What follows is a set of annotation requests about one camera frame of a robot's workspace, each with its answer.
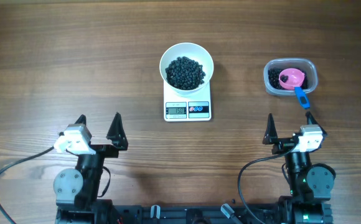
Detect black beans in bowl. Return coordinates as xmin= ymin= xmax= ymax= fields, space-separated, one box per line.
xmin=165 ymin=57 xmax=206 ymax=90

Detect pink scoop blue handle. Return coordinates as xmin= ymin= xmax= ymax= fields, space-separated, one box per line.
xmin=278 ymin=68 xmax=310 ymax=110

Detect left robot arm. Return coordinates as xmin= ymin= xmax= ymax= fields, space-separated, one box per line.
xmin=53 ymin=113 xmax=128 ymax=223

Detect white digital kitchen scale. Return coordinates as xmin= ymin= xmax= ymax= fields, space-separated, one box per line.
xmin=164 ymin=82 xmax=212 ymax=122

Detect white bowl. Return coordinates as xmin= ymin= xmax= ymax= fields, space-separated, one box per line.
xmin=159 ymin=42 xmax=214 ymax=94

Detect black left camera cable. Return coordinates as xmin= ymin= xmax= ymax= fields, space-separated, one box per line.
xmin=0 ymin=146 xmax=55 ymax=224

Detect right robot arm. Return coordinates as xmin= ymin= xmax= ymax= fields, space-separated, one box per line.
xmin=263 ymin=112 xmax=336 ymax=223

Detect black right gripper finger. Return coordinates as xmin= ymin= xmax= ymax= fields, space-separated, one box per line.
xmin=305 ymin=111 xmax=327 ymax=137
xmin=262 ymin=113 xmax=278 ymax=145

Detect black right camera cable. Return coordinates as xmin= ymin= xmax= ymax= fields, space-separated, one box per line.
xmin=237 ymin=139 xmax=299 ymax=224

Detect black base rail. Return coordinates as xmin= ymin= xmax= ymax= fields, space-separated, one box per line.
xmin=55 ymin=198 xmax=334 ymax=224

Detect black camera cable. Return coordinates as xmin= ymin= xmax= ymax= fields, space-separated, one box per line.
xmin=237 ymin=139 xmax=299 ymax=224
xmin=0 ymin=146 xmax=55 ymax=224

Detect clear plastic container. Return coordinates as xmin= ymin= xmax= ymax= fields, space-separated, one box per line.
xmin=263 ymin=58 xmax=318 ymax=96

